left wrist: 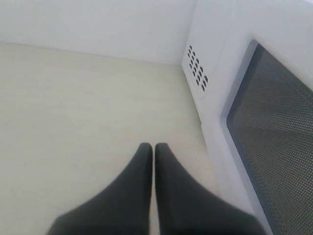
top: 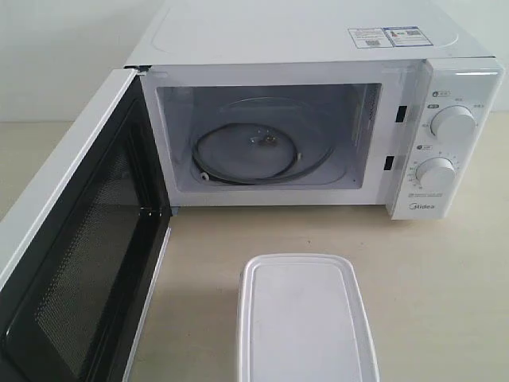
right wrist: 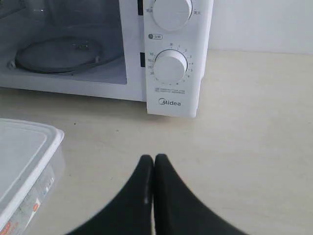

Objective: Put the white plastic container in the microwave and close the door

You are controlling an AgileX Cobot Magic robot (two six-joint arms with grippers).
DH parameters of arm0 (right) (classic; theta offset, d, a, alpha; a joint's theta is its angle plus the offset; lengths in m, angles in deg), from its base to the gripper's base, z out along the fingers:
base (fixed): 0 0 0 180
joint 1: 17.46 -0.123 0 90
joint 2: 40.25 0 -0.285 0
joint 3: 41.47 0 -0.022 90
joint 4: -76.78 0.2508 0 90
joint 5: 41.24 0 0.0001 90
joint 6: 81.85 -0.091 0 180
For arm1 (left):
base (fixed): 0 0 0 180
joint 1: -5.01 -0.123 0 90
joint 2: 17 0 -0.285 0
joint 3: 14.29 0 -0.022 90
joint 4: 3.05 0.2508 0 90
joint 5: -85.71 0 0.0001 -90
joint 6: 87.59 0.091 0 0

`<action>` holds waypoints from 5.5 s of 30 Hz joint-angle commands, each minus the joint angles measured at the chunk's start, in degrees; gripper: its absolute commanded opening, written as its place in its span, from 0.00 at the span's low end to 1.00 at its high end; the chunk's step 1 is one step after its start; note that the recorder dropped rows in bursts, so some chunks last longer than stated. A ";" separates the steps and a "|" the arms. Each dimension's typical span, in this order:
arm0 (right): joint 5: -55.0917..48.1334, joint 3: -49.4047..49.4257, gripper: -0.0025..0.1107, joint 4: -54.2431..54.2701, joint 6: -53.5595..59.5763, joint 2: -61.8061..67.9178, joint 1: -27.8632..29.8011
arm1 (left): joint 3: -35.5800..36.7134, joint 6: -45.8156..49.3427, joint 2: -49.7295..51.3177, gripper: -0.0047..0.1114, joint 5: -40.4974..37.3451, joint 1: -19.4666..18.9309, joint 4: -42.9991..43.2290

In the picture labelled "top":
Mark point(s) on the white lidded plastic container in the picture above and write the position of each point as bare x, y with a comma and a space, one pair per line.
301, 317

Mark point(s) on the white microwave door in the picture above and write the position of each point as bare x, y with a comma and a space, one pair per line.
82, 245

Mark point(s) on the white Midea microwave oven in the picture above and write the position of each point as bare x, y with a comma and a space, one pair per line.
376, 104

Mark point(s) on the glass turntable plate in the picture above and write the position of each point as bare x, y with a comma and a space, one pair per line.
261, 141

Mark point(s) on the upper white power knob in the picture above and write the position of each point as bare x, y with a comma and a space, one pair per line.
453, 123

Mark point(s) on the blue white label sticker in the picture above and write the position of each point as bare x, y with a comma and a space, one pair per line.
389, 37

